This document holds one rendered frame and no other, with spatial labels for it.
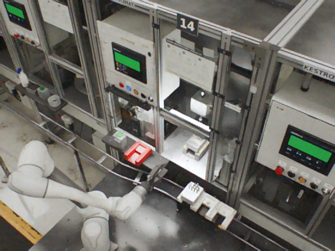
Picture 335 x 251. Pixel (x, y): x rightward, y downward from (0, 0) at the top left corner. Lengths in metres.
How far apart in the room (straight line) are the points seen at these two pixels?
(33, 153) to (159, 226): 1.01
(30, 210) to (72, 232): 1.10
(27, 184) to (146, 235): 0.94
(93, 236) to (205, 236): 0.75
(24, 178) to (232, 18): 1.28
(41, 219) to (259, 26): 2.56
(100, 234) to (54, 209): 1.36
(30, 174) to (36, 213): 1.67
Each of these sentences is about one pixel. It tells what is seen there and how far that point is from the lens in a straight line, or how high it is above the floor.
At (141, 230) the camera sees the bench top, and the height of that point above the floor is 0.68.
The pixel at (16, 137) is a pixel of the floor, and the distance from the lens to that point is 4.21.
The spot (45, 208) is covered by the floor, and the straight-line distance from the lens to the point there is 3.52.
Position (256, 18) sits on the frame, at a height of 2.01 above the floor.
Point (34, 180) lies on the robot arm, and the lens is 1.86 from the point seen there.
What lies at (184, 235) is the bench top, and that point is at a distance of 2.43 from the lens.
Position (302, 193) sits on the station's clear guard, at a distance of 2.06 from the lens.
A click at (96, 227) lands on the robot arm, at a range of 2.19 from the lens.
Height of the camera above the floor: 2.85
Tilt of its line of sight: 46 degrees down
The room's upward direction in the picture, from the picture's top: straight up
